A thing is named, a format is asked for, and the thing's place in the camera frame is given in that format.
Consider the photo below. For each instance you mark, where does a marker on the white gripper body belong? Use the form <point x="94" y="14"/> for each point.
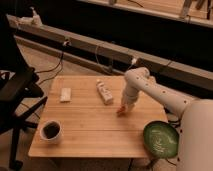
<point x="129" y="96"/>

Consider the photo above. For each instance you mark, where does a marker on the white rectangular block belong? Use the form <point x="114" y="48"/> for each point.
<point x="65" y="95"/>

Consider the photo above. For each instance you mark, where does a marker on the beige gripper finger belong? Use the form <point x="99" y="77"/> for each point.
<point x="122" y="106"/>
<point x="130" y="107"/>

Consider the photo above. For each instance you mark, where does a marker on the green plate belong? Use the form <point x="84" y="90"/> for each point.
<point x="161" y="139"/>

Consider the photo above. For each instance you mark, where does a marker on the white cup with dark liquid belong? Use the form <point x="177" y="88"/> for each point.
<point x="50" y="132"/>

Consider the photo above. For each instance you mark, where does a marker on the red pepper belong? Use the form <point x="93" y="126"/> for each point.
<point x="121" y="111"/>

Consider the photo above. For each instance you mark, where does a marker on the white plastic bottle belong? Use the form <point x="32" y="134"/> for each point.
<point x="104" y="92"/>

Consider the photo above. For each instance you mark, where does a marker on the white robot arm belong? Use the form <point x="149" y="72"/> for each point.
<point x="195" y="152"/>

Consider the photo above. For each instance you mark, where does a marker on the white plug on ledge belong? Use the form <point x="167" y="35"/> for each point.
<point x="66" y="43"/>

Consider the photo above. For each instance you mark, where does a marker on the black office chair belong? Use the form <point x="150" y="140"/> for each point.
<point x="17" y="81"/>

